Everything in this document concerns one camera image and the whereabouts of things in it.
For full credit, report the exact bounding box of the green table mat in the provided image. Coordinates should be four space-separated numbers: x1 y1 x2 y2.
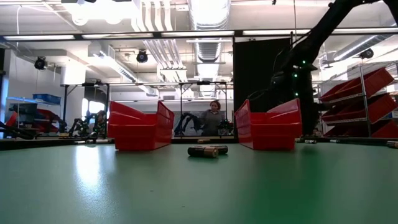
0 141 398 224

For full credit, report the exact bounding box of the black rig frame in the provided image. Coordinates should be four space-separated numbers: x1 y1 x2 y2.
179 81 228 138
61 82 110 138

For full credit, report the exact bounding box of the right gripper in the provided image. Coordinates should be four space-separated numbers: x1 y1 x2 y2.
269 60 318 135

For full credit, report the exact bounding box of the red shelf bin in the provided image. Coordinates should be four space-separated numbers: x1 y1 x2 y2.
319 67 395 103
322 93 398 124
323 119 398 138

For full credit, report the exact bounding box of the copper and black battery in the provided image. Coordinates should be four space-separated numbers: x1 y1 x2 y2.
187 146 220 159
205 144 229 156

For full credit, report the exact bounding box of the person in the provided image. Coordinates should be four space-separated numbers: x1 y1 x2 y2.
198 100 225 137

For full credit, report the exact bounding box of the blue storage bin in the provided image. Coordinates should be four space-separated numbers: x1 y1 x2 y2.
32 93 62 105

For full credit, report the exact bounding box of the red plastic bin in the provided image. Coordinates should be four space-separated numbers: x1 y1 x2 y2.
108 100 175 152
233 98 303 151

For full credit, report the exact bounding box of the black ceiling camera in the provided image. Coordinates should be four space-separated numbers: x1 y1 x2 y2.
34 56 48 70
136 49 149 63
359 48 374 60

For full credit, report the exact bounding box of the red storage bin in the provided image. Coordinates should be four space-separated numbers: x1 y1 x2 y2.
35 108 62 133

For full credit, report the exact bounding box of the silver ventilation duct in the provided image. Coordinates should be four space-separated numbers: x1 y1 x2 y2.
188 0 231 63
332 34 392 62

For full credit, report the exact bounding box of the metal wire shelf rack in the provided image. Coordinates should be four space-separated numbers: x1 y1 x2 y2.
317 60 398 138

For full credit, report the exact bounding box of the dark cart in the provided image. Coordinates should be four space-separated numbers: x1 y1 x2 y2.
9 103 40 139

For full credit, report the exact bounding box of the black divider panel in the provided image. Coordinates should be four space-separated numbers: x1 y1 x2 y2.
233 37 294 113

